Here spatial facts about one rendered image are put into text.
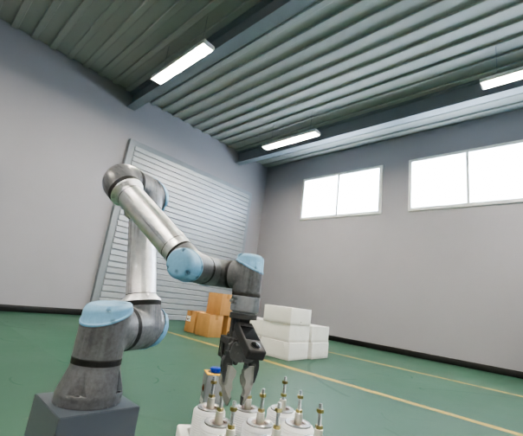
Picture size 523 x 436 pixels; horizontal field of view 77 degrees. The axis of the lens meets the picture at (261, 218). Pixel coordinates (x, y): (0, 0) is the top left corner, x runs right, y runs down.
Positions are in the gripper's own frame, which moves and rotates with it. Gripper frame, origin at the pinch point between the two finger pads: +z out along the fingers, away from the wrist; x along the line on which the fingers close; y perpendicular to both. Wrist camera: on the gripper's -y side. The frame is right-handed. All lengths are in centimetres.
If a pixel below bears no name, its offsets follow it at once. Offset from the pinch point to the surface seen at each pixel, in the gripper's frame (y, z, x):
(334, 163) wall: 475, -338, -389
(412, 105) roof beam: 249, -355, -361
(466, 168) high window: 235, -276, -473
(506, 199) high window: 188, -217, -493
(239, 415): 19.5, 10.1, -11.0
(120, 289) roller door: 540, -12, -13
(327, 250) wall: 476, -141, -389
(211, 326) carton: 375, 20, -125
